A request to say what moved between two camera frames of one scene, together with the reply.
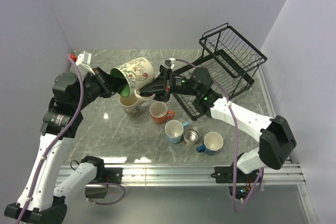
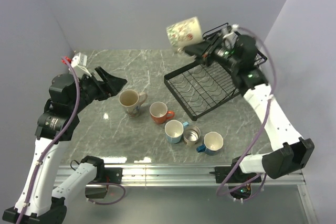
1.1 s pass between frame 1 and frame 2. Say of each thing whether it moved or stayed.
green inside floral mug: moved
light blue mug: stayed
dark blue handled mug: stayed
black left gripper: stayed
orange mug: stayed
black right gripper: moved
